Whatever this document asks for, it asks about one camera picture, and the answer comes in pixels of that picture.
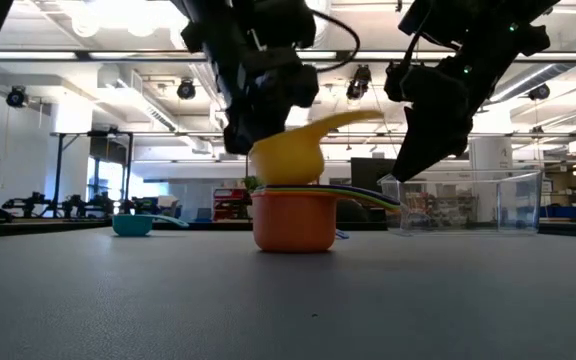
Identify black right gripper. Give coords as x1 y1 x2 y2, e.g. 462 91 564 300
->
391 57 474 184

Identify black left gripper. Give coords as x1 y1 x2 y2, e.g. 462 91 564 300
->
202 19 299 156

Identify yellow measuring cup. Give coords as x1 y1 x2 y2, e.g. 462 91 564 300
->
249 109 384 186

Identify green measuring cup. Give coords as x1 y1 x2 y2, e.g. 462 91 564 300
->
252 187 402 211

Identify purple measuring cup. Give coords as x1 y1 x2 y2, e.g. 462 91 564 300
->
253 183 400 207

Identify orange measuring cup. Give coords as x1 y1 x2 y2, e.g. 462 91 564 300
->
251 190 342 253

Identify teal measuring cup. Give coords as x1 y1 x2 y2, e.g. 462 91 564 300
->
111 213 190 238

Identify clear plastic basket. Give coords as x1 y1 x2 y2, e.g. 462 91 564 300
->
377 169 543 235

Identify black computer monitor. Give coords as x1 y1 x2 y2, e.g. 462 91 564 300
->
350 157 400 224

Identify black ceiling spotlight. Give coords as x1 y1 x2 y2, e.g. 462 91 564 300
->
176 78 198 101
527 83 552 102
345 64 373 101
5 85 28 109

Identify red storage bin rack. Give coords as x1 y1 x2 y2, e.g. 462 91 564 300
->
211 187 249 222

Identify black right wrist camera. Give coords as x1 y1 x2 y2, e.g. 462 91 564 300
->
384 59 419 104

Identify black right camera cable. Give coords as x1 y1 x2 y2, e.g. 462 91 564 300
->
401 14 427 69

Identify black camera cable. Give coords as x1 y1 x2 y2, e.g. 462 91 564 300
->
310 8 362 74
401 14 427 69

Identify black metal stand frame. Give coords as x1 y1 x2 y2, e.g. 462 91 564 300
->
50 128 135 207

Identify black left camera cable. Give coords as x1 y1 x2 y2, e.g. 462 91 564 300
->
310 8 362 74

